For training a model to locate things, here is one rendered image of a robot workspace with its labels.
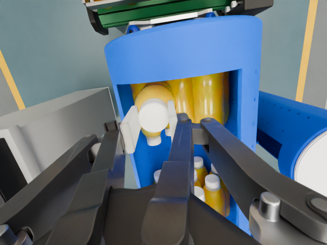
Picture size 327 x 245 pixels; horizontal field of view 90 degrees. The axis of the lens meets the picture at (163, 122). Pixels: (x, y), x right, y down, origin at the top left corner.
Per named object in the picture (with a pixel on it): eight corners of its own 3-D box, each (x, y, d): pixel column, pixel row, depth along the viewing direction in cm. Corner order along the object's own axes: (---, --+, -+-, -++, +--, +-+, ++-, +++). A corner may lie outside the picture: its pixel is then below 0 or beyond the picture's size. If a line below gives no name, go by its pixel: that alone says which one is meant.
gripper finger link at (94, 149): (121, 157, 13) (85, 162, 13) (131, 132, 18) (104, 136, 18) (117, 141, 13) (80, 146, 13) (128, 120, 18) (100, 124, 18)
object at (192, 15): (154, 40, 47) (152, 32, 35) (153, 30, 46) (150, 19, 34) (189, 34, 46) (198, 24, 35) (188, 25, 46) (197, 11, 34)
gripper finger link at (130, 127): (134, 153, 15) (126, 154, 15) (141, 126, 22) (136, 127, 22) (127, 123, 14) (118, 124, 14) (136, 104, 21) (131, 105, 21)
